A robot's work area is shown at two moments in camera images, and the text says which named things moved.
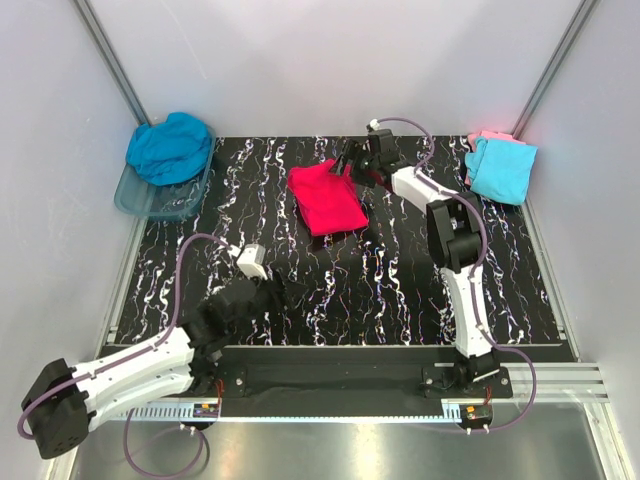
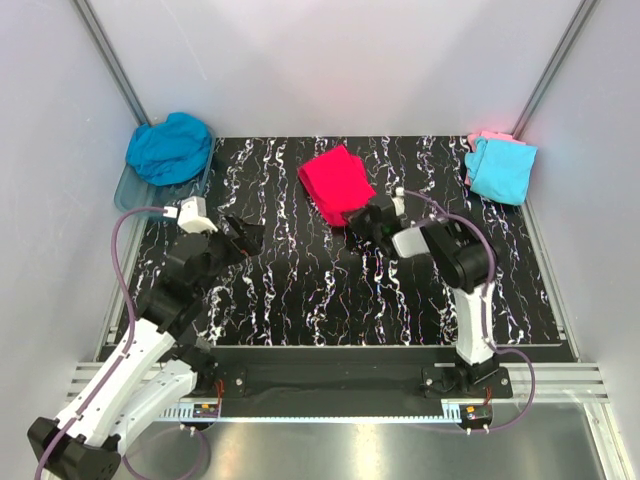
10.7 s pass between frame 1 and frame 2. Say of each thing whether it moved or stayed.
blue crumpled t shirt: stayed
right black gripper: moved
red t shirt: moved
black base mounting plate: stayed
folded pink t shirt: stayed
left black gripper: moved
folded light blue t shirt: stayed
